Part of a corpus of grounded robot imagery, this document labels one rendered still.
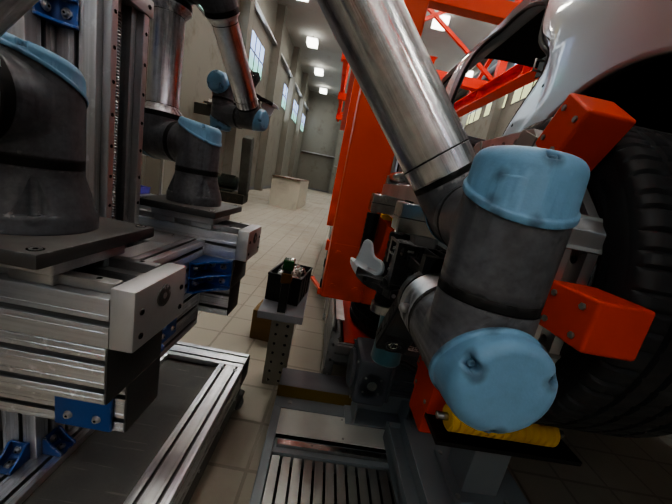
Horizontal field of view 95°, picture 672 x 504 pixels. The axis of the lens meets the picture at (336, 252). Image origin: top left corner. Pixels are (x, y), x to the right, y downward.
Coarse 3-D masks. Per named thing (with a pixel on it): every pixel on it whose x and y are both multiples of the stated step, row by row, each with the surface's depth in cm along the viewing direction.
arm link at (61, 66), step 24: (0, 48) 35; (24, 48) 36; (0, 72) 33; (24, 72) 36; (48, 72) 38; (72, 72) 40; (24, 96) 36; (48, 96) 38; (72, 96) 41; (0, 120) 35; (24, 120) 37; (48, 120) 39; (72, 120) 42; (0, 144) 37; (24, 144) 38; (48, 144) 40; (72, 144) 42
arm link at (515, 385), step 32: (416, 320) 28; (448, 320) 23; (480, 320) 21; (512, 320) 20; (448, 352) 21; (480, 352) 19; (512, 352) 19; (544, 352) 19; (448, 384) 20; (480, 384) 19; (512, 384) 19; (544, 384) 20; (480, 416) 20; (512, 416) 20
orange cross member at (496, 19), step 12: (432, 0) 267; (444, 0) 267; (456, 0) 267; (468, 0) 267; (480, 0) 267; (492, 0) 267; (504, 0) 267; (456, 12) 276; (468, 12) 272; (480, 12) 269; (492, 12) 269; (504, 12) 270
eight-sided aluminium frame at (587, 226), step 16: (480, 144) 74; (496, 144) 67; (512, 144) 61; (528, 144) 56; (592, 208) 46; (592, 224) 45; (576, 240) 44; (592, 240) 44; (576, 256) 47; (592, 256) 45; (560, 272) 45; (576, 272) 46; (544, 336) 50
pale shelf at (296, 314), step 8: (304, 296) 135; (264, 304) 119; (272, 304) 121; (288, 304) 124; (304, 304) 127; (264, 312) 114; (272, 312) 114; (288, 312) 117; (296, 312) 118; (280, 320) 115; (288, 320) 115; (296, 320) 115
